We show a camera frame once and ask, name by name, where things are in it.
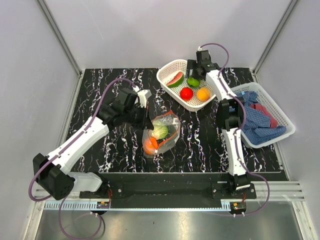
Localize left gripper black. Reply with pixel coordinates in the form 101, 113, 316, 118
124, 104, 155, 130

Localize fake green cabbage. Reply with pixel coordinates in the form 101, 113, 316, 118
151, 125, 169, 140

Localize clear zip top bag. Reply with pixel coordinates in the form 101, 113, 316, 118
142, 110, 181, 158

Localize fake green apple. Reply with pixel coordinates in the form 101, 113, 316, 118
187, 77, 200, 88

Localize fake orange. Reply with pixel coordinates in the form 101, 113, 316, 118
143, 137, 158, 155

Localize fake watermelon slice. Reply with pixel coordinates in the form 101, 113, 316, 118
166, 71, 185, 88

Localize fake red tomato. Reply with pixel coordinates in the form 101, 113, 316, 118
179, 87, 194, 102

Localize fake peach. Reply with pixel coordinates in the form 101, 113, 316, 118
196, 87, 211, 102

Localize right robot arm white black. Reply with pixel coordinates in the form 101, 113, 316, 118
186, 48, 251, 199

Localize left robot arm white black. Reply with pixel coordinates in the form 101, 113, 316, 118
33, 87, 154, 201

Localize white perforated basket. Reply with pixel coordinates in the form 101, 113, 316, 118
156, 59, 216, 112

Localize white laundry basket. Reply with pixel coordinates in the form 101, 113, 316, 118
232, 82, 296, 149

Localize blue patterned cloth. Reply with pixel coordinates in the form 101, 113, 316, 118
236, 91, 287, 145

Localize red cloth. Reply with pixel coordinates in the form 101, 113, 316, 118
250, 103, 278, 129

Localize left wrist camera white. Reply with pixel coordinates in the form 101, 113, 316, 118
133, 86, 152, 108

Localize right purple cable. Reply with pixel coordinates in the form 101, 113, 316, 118
197, 42, 270, 218

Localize purple cable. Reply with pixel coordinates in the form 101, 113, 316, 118
197, 42, 270, 218
27, 77, 140, 202

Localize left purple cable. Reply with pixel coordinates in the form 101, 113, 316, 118
27, 77, 140, 202

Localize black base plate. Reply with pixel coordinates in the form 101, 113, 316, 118
79, 172, 257, 211

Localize aluminium frame rail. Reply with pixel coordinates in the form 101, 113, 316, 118
33, 181, 305, 212

